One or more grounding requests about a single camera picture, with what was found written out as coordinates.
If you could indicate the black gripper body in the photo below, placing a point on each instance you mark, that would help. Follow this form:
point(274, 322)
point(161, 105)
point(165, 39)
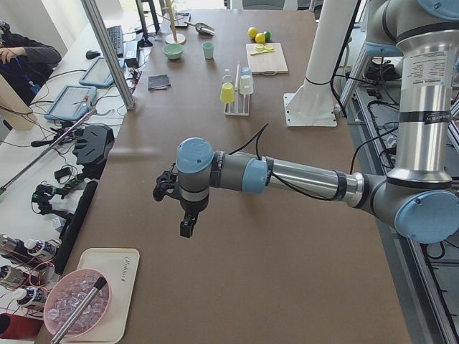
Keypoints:
point(191, 207)

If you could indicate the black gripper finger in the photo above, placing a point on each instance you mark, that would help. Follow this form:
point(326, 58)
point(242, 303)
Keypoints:
point(187, 225)

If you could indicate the green plastic cup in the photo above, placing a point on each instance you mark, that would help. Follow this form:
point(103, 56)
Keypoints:
point(208, 50)

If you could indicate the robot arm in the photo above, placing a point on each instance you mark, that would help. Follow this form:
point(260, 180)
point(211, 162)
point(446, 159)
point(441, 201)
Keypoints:
point(191, 108)

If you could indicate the yellow plastic cup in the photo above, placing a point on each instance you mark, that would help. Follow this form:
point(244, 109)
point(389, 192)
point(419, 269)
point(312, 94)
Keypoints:
point(227, 93)

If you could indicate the cream white plastic cup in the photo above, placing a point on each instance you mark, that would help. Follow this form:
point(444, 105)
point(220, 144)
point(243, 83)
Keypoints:
point(246, 85)

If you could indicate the light blue plastic cup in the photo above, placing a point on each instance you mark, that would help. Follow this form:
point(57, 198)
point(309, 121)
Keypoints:
point(245, 71)

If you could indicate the beige plastic tray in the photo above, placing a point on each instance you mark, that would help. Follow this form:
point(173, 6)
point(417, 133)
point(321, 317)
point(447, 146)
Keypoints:
point(119, 266)

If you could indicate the grey folded cloth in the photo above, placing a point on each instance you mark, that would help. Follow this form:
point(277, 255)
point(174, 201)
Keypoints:
point(158, 82)

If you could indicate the blue teach pendant tablet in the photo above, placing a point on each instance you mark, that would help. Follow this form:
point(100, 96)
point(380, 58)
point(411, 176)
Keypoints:
point(72, 103)

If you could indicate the green ceramic bowl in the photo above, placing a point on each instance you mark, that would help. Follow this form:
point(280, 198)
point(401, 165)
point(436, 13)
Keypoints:
point(173, 51)

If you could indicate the pink bowl of ice cubes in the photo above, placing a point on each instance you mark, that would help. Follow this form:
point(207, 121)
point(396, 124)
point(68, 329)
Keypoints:
point(67, 294)

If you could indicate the black computer mouse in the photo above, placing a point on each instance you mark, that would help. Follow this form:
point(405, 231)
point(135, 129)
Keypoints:
point(92, 54)

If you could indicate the wooden cutting board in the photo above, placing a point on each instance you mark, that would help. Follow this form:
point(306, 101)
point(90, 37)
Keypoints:
point(267, 64)

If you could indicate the metal scoop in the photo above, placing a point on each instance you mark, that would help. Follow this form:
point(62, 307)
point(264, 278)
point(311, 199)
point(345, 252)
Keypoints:
point(202, 28)

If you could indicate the black keyboard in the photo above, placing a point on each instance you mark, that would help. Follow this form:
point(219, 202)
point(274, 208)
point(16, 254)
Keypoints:
point(115, 34)

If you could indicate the whole yellow lemon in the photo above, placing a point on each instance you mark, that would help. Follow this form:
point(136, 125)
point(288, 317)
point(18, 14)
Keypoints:
point(260, 38)
point(252, 32)

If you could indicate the green lime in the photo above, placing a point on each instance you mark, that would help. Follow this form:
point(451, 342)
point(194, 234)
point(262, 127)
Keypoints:
point(267, 35)

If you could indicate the seated person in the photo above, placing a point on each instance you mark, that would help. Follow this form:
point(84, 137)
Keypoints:
point(26, 64)

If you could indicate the white wire cup rack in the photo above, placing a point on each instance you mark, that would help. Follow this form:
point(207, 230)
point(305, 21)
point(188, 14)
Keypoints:
point(241, 105)

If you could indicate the aluminium frame post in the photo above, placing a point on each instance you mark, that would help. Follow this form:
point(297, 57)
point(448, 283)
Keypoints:
point(95, 18)

